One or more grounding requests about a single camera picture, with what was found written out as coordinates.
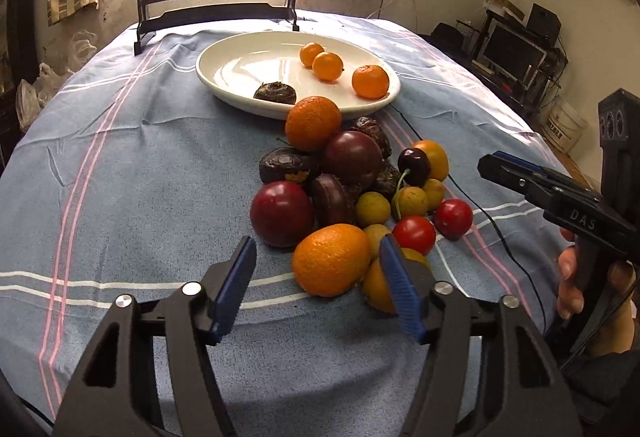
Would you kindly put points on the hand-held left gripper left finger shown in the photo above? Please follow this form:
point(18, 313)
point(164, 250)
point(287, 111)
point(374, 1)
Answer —
point(232, 287)

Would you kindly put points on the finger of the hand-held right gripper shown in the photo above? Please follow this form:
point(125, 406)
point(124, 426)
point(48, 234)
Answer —
point(522, 163)
point(502, 174)

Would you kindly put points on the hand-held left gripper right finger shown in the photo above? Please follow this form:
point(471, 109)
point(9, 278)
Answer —
point(400, 287)

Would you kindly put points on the large mandarin orange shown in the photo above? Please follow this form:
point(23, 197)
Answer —
point(313, 123)
point(377, 287)
point(330, 259)

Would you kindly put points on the red cherry tomato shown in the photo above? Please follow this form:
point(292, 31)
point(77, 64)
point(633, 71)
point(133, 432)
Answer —
point(414, 234)
point(453, 218)

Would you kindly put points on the small yellow plum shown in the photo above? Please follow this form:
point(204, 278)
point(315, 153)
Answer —
point(435, 194)
point(375, 237)
point(372, 209)
point(411, 201)

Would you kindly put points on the orange-yellow apricot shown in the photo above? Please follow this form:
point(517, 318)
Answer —
point(437, 162)

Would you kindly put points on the dark red plum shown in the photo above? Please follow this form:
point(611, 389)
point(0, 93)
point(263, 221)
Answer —
point(281, 213)
point(351, 158)

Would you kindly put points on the dark cherry with stem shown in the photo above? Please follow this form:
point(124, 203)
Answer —
point(414, 165)

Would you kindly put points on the dark water chestnut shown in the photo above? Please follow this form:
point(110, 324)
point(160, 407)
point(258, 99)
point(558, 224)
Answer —
point(287, 167)
point(389, 182)
point(330, 199)
point(275, 92)
point(372, 127)

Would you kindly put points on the white oval plate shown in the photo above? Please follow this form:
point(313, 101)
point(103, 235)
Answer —
point(240, 67)

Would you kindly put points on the person's right hand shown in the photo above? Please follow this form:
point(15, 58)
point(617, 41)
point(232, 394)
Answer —
point(566, 277)

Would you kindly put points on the white plastic bucket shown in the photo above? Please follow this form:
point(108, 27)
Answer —
point(562, 127)

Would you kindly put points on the black computer desk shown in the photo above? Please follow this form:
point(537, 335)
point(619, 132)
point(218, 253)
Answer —
point(545, 82)

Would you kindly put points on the computer monitor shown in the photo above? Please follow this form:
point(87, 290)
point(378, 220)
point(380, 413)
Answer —
point(512, 52)

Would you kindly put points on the black speaker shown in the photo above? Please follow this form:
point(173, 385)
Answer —
point(544, 22)

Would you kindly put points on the blue striped tablecloth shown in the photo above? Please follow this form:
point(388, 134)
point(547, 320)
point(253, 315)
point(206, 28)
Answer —
point(150, 167)

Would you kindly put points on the small mandarin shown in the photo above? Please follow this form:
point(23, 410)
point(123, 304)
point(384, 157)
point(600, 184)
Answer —
point(370, 81)
point(311, 54)
point(327, 66)

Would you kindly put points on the clear plastic bag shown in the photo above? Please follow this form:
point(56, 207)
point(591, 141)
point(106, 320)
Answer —
point(30, 94)
point(82, 47)

